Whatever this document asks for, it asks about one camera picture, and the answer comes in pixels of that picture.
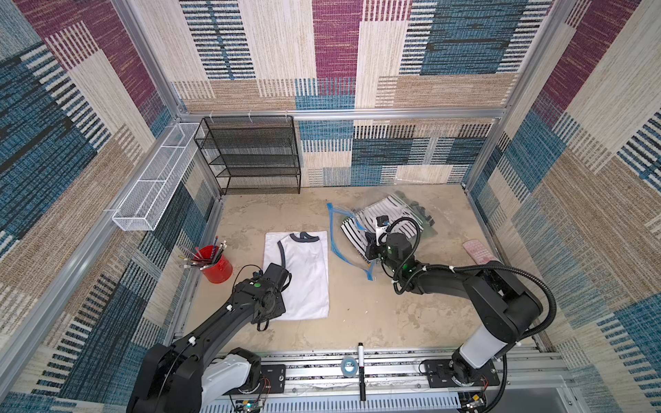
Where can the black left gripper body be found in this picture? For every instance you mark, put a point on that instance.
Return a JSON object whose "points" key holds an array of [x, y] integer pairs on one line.
{"points": [[278, 309]]}

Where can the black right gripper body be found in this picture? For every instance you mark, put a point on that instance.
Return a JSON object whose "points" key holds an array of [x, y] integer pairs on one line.
{"points": [[372, 248]]}

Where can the clear vacuum bag blue zip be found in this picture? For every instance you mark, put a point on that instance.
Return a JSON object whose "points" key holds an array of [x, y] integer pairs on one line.
{"points": [[353, 230]]}

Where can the white tank top navy trim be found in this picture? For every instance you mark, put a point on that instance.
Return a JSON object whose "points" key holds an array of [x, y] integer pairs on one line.
{"points": [[305, 255]]}

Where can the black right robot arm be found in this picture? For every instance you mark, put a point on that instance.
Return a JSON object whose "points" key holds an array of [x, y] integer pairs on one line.
{"points": [[511, 303]]}

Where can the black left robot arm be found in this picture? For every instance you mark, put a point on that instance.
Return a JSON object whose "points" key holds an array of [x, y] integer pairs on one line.
{"points": [[184, 376]]}

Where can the green patterned garment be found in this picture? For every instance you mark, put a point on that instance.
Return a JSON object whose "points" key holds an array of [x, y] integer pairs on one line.
{"points": [[420, 214]]}

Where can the red cup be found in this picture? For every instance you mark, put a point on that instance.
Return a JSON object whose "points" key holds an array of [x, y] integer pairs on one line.
{"points": [[220, 272]]}

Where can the pens in red cup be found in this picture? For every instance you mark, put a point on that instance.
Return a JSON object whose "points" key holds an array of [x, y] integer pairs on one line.
{"points": [[206, 257]]}

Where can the black marker pen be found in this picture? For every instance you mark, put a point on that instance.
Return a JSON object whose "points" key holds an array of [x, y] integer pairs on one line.
{"points": [[361, 372]]}

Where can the blue tape roll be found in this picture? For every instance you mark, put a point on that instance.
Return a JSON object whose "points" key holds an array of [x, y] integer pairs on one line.
{"points": [[349, 367]]}

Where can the black mesh shelf rack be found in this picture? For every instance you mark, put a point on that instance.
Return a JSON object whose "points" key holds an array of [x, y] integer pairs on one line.
{"points": [[251, 154]]}

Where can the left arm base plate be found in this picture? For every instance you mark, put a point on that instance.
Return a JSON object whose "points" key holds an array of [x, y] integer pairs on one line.
{"points": [[271, 380]]}

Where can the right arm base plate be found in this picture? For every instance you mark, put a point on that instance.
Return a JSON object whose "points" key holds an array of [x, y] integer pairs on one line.
{"points": [[447, 373]]}

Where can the white wire wall basket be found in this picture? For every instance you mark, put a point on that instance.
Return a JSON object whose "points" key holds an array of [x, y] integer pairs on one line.
{"points": [[147, 200]]}

